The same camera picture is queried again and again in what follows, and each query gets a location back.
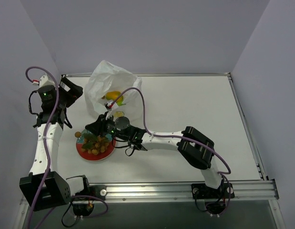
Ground aluminium front rail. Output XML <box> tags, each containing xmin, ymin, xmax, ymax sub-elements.
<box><xmin>20</xmin><ymin>180</ymin><xmax>280</xmax><ymax>203</ymax></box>

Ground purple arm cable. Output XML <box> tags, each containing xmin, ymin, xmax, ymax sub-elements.
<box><xmin>25</xmin><ymin>66</ymin><xmax>109</xmax><ymax>229</ymax></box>
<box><xmin>111</xmin><ymin>87</ymin><xmax>234</xmax><ymax>213</ymax></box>

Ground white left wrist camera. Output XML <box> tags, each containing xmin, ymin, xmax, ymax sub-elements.
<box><xmin>32</xmin><ymin>74</ymin><xmax>55</xmax><ymax>88</ymax></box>

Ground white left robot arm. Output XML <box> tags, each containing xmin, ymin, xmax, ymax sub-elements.
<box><xmin>20</xmin><ymin>75</ymin><xmax>91</xmax><ymax>211</ymax></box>

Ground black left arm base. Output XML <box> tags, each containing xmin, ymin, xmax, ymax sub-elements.
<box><xmin>71</xmin><ymin>185</ymin><xmax>109</xmax><ymax>218</ymax></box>

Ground white plastic bag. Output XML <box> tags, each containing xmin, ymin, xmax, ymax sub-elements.
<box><xmin>84</xmin><ymin>61</ymin><xmax>142</xmax><ymax>121</ymax></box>

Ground green fake starfruit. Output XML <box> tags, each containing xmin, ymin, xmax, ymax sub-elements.
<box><xmin>116</xmin><ymin>95</ymin><xmax>124</xmax><ymax>106</ymax></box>

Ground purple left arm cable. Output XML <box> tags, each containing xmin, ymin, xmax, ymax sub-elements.
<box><xmin>25</xmin><ymin>66</ymin><xmax>109</xmax><ymax>229</ymax></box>

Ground red and teal plate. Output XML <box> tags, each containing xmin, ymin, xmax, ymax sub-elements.
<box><xmin>78</xmin><ymin>130</ymin><xmax>116</xmax><ymax>161</ymax></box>

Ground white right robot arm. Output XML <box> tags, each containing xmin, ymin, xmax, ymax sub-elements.
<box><xmin>85</xmin><ymin>114</ymin><xmax>224</xmax><ymax>197</ymax></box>

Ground yellow fake mango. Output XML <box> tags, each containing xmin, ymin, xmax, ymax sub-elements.
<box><xmin>105</xmin><ymin>91</ymin><xmax>121</xmax><ymax>100</ymax></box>

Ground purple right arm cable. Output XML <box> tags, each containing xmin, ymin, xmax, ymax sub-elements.
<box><xmin>111</xmin><ymin>87</ymin><xmax>234</xmax><ymax>213</ymax></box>

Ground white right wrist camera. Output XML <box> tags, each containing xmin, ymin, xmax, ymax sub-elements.
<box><xmin>104</xmin><ymin>100</ymin><xmax>119</xmax><ymax>120</ymax></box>

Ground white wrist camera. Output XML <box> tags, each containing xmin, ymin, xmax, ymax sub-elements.
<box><xmin>32</xmin><ymin>74</ymin><xmax>55</xmax><ymax>88</ymax></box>
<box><xmin>104</xmin><ymin>100</ymin><xmax>119</xmax><ymax>120</ymax></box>

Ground fake longan bunch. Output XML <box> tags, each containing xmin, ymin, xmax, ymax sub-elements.
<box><xmin>74</xmin><ymin>131</ymin><xmax>109</xmax><ymax>156</ymax></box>

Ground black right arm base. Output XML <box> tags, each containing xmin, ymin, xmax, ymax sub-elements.
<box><xmin>191</xmin><ymin>180</ymin><xmax>235</xmax><ymax>217</ymax></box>

